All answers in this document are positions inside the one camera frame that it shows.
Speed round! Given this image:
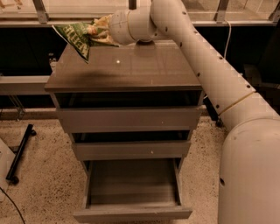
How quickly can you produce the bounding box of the white panel at left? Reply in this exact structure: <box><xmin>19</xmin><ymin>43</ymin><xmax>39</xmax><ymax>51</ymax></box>
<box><xmin>0</xmin><ymin>138</ymin><xmax>15</xmax><ymax>191</ymax></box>

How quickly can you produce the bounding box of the green jalapeno chip bag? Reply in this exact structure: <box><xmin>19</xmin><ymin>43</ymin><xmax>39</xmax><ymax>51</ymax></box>
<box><xmin>52</xmin><ymin>22</ymin><xmax>119</xmax><ymax>63</ymax></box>

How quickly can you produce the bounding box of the black wheeled stand leg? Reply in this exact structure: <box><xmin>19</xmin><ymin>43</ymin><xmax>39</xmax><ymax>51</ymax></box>
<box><xmin>6</xmin><ymin>124</ymin><xmax>37</xmax><ymax>185</ymax></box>

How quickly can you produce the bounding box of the black floor cable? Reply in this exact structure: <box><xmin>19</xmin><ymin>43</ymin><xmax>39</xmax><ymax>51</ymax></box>
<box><xmin>0</xmin><ymin>186</ymin><xmax>26</xmax><ymax>224</ymax></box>

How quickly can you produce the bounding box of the middle grey drawer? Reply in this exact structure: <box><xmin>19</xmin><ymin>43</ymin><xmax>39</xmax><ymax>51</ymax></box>
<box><xmin>72</xmin><ymin>141</ymin><xmax>191</xmax><ymax>161</ymax></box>

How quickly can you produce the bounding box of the white cable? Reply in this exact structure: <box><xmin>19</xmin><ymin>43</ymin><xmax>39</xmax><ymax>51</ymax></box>
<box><xmin>223</xmin><ymin>20</ymin><xmax>232</xmax><ymax>60</ymax></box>

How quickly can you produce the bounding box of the metal window railing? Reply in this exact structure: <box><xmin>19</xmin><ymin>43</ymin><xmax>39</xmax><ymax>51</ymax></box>
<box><xmin>0</xmin><ymin>0</ymin><xmax>280</xmax><ymax>25</ymax></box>

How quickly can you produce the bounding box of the black office chair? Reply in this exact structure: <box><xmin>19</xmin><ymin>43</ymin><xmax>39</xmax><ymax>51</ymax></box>
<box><xmin>245</xmin><ymin>27</ymin><xmax>280</xmax><ymax>108</ymax></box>

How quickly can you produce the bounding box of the white ceramic bowl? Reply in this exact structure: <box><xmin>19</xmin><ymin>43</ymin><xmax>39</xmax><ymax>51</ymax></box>
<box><xmin>138</xmin><ymin>39</ymin><xmax>153</xmax><ymax>44</ymax></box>

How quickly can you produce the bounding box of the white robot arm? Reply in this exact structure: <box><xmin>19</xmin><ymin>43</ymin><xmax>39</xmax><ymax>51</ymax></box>
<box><xmin>108</xmin><ymin>0</ymin><xmax>280</xmax><ymax>224</ymax></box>

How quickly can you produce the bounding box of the grey drawer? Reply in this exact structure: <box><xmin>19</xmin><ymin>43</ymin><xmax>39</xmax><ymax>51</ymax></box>
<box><xmin>56</xmin><ymin>107</ymin><xmax>200</xmax><ymax>133</ymax></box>
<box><xmin>73</xmin><ymin>158</ymin><xmax>192</xmax><ymax>223</ymax></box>
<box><xmin>72</xmin><ymin>141</ymin><xmax>191</xmax><ymax>161</ymax></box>

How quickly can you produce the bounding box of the top grey drawer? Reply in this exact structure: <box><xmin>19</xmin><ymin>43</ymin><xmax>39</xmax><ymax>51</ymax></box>
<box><xmin>56</xmin><ymin>107</ymin><xmax>200</xmax><ymax>133</ymax></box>

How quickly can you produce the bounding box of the bottom grey drawer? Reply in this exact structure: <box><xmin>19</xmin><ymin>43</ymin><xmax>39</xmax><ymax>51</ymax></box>
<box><xmin>73</xmin><ymin>158</ymin><xmax>192</xmax><ymax>223</ymax></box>

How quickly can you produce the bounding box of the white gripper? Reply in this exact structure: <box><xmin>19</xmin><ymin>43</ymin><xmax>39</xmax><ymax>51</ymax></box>
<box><xmin>87</xmin><ymin>10</ymin><xmax>135</xmax><ymax>46</ymax></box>

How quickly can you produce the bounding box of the grey drawer cabinet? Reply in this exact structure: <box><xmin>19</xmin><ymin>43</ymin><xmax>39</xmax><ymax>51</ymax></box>
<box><xmin>44</xmin><ymin>38</ymin><xmax>205</xmax><ymax>173</ymax></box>

